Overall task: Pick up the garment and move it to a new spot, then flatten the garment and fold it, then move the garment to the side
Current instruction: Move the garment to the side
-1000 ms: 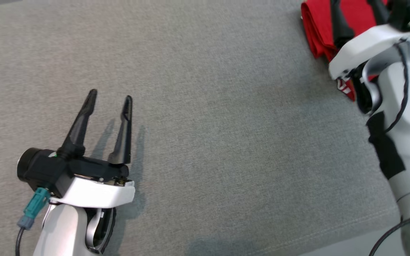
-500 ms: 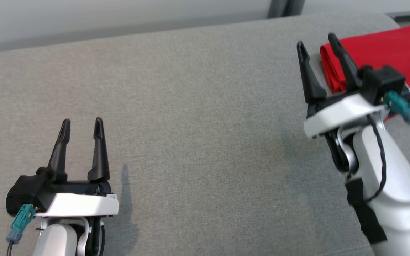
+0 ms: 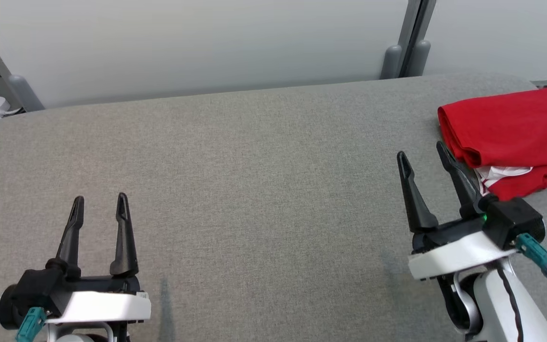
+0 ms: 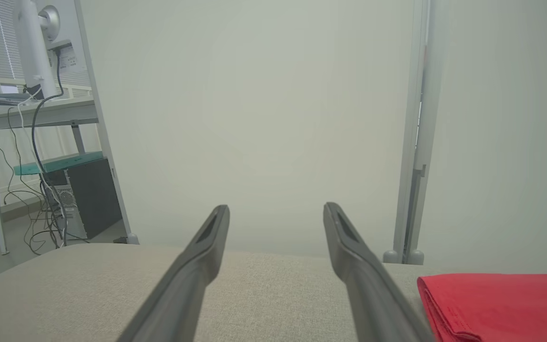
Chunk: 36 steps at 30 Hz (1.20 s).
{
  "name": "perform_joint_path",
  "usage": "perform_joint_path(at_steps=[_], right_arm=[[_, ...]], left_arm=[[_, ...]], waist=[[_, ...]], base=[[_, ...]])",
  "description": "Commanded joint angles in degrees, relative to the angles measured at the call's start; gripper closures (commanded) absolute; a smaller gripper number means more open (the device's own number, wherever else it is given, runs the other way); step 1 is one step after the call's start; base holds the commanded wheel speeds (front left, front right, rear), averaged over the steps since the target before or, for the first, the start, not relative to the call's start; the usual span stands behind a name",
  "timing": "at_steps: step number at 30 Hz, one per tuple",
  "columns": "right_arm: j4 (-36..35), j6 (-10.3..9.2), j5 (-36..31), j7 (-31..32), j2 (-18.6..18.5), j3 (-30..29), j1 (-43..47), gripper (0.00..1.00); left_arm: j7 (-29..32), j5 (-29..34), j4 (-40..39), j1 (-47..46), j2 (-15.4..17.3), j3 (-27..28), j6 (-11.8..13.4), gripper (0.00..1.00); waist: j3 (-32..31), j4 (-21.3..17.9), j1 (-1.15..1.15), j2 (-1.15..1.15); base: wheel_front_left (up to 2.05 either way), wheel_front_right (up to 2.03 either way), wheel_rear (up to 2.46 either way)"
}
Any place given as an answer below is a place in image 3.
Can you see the teal right camera connector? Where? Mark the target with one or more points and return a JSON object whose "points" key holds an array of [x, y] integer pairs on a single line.
{"points": [[537, 254]]}

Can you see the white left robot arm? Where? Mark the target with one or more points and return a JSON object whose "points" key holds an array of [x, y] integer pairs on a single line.
{"points": [[79, 338]]}

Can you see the red shorts with white stripe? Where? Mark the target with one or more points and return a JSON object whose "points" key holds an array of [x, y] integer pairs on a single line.
{"points": [[539, 183]]}

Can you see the red jersey with white sleeves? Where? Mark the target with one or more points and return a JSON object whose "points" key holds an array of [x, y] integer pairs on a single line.
{"points": [[506, 123]]}

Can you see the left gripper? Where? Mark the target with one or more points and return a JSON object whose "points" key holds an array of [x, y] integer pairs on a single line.
{"points": [[107, 306]]}

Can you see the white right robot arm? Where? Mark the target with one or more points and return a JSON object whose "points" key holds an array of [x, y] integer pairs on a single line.
{"points": [[496, 318]]}

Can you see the grey partition post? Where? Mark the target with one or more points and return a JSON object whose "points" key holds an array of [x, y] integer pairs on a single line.
{"points": [[420, 57], [392, 61], [26, 92]]}

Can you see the teal left camera connector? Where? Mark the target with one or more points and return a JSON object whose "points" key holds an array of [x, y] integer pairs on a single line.
{"points": [[30, 325]]}

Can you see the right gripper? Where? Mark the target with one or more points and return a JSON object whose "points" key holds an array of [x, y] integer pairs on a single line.
{"points": [[449, 254]]}

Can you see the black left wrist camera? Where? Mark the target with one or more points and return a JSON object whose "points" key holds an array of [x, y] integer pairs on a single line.
{"points": [[26, 292]]}

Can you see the teal camera connector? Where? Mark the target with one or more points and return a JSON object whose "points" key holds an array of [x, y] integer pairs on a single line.
{"points": [[30, 325], [537, 254]]}

